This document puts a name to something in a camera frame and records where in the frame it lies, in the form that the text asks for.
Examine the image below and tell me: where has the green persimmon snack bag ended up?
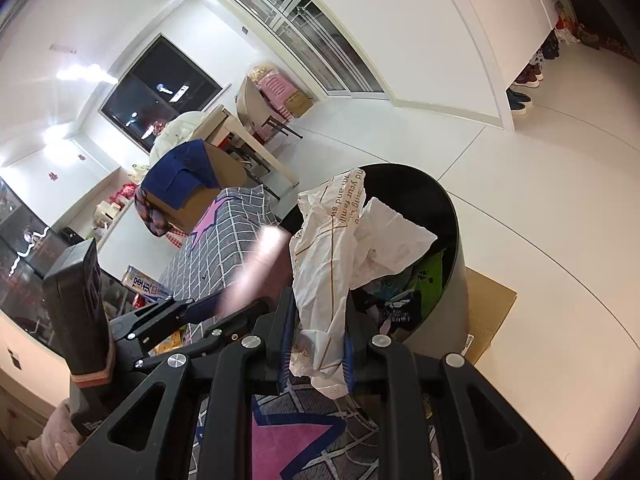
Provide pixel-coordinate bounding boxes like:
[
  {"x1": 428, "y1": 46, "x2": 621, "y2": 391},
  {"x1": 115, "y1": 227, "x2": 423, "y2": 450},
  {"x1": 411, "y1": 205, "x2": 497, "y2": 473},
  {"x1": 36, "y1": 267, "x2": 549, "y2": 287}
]
[{"x1": 366, "y1": 252, "x2": 444, "y2": 335}]

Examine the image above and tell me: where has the person's left hand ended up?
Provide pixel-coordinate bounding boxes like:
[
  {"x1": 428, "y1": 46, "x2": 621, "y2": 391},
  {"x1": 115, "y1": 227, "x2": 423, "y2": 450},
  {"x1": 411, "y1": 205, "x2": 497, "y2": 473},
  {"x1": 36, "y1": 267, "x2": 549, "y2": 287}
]
[{"x1": 15, "y1": 399, "x2": 85, "y2": 480}]

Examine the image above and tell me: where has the grey checkered star tablecloth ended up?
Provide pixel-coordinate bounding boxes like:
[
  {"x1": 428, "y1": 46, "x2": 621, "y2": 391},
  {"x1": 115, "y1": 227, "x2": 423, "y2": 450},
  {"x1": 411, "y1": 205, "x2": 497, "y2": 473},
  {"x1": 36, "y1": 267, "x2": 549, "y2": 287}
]
[{"x1": 156, "y1": 184, "x2": 446, "y2": 480}]

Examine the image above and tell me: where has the white counter cabinet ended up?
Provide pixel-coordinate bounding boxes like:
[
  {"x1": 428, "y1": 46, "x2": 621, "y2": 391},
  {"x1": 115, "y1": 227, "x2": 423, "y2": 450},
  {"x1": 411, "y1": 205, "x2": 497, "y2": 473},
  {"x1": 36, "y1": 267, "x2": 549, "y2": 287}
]
[{"x1": 98, "y1": 204, "x2": 178, "y2": 281}]

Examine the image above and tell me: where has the glass balcony door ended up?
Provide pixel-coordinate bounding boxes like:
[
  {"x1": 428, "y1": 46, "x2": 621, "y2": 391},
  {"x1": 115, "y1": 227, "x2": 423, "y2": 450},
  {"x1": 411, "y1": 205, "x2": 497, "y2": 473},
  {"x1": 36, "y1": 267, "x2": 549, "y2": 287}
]
[{"x1": 230, "y1": 0, "x2": 387, "y2": 100}]

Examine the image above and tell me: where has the dark window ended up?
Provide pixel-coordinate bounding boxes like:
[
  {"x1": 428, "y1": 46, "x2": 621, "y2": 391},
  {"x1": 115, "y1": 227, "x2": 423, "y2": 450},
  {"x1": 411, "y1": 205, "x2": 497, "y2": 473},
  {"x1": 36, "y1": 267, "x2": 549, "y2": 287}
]
[{"x1": 100, "y1": 35, "x2": 224, "y2": 152}]

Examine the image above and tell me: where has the black round trash bin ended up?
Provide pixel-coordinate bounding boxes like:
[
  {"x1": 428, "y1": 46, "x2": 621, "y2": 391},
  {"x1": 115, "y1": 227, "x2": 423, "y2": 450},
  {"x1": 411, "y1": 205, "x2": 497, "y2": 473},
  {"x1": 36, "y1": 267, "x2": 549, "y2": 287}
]
[{"x1": 283, "y1": 164, "x2": 468, "y2": 372}]

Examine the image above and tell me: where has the pink plastic stool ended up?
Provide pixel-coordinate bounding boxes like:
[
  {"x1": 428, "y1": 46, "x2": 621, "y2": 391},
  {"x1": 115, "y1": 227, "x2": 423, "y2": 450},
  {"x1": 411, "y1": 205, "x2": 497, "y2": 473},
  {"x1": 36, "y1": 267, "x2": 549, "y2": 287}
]
[{"x1": 257, "y1": 70, "x2": 298, "y2": 122}]

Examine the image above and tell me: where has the cardboard box with blue cloth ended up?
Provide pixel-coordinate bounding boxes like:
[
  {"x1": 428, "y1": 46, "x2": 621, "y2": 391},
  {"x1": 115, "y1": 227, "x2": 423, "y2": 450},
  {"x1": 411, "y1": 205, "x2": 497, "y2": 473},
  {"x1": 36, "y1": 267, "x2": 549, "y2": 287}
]
[{"x1": 134, "y1": 139, "x2": 248, "y2": 237}]

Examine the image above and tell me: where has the tall blue white can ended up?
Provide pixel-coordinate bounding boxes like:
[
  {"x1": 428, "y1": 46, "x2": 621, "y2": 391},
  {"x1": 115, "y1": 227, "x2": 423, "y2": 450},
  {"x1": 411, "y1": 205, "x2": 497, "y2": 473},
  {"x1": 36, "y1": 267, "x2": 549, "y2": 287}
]
[{"x1": 122, "y1": 266, "x2": 172, "y2": 302}]

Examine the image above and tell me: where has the white paper bag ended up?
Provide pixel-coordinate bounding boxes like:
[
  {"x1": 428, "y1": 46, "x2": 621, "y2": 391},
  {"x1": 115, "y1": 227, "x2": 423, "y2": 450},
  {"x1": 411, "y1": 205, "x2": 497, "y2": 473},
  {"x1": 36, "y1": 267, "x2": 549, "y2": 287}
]
[{"x1": 290, "y1": 168, "x2": 437, "y2": 400}]

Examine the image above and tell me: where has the glass door display fridge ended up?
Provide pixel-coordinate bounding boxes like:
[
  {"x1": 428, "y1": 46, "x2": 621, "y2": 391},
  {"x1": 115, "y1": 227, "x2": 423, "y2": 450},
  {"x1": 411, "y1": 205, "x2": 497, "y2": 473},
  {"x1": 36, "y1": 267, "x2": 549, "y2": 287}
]
[{"x1": 0, "y1": 181, "x2": 68, "y2": 353}]

